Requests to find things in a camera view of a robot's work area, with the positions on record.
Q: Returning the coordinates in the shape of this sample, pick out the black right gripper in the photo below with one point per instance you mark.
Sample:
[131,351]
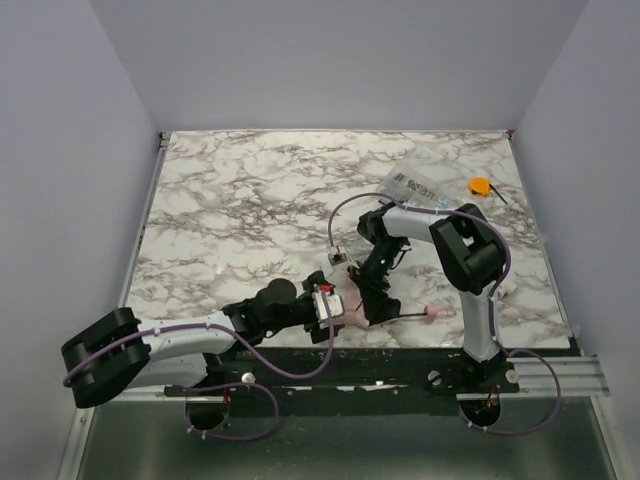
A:
[370,288]

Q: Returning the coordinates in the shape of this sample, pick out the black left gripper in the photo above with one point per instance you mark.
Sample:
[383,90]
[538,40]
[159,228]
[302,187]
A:
[322,331]

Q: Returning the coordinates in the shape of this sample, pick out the pink folding umbrella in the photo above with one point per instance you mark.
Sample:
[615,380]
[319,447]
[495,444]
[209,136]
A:
[354,310]

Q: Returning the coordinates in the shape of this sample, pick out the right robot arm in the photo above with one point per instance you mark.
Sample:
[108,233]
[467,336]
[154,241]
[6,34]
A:
[473,257]

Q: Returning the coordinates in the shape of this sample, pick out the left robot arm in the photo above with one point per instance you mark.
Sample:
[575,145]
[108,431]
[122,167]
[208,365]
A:
[111,355]

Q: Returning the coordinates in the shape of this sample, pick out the white tissue packet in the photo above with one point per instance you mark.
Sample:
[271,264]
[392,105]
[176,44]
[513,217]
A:
[409,186]

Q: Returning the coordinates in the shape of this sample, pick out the small white cylinder object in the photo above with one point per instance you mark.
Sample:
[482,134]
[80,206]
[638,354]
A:
[506,288]

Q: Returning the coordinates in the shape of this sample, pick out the orange tape measure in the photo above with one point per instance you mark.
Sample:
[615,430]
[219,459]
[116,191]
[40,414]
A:
[480,186]

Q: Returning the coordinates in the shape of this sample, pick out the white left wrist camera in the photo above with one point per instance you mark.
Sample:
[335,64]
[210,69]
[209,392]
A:
[327,303]

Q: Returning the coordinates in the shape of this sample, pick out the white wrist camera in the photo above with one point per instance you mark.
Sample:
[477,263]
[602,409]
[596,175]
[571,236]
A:
[338,256]
[327,303]

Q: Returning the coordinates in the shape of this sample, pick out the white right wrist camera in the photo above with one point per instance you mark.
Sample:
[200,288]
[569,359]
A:
[338,256]

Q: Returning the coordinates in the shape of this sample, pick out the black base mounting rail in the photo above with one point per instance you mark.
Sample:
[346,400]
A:
[345,382]

